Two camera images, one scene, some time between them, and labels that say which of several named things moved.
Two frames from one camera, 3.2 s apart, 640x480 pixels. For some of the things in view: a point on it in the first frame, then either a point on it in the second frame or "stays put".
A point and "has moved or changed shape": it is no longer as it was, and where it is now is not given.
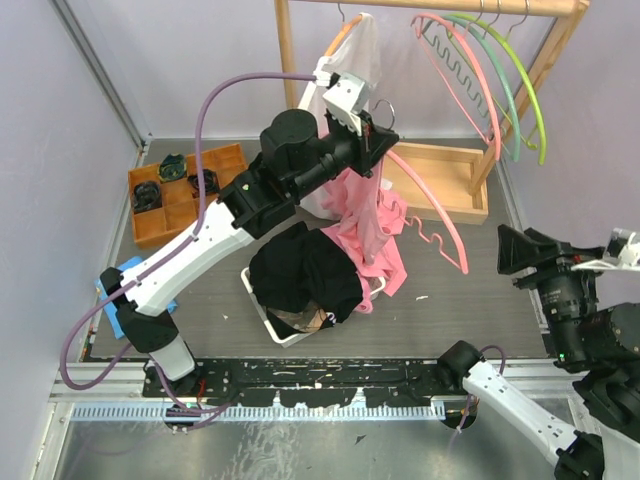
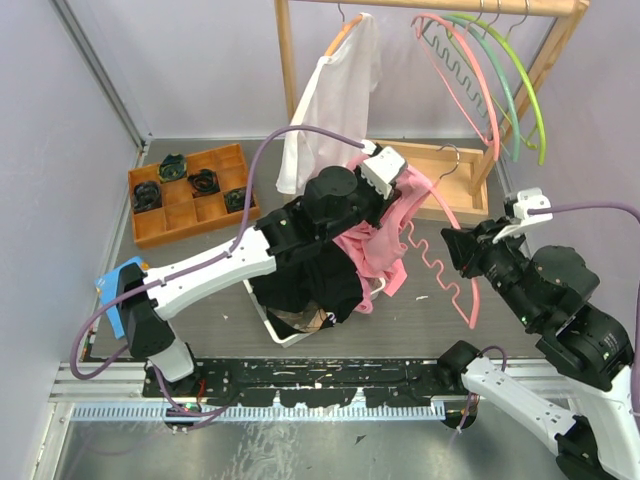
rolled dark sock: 147,196 stays put
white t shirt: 343,81 stays put
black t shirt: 302,267 stays put
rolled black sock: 211,183 stays put
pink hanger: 462,266 to 474,289
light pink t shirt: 367,222 has moved or changed shape
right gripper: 515,246 to 460,242
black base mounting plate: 313,382 stays put
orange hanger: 345,30 stays put
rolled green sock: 172,167 stays put
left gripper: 373,144 to 382,202
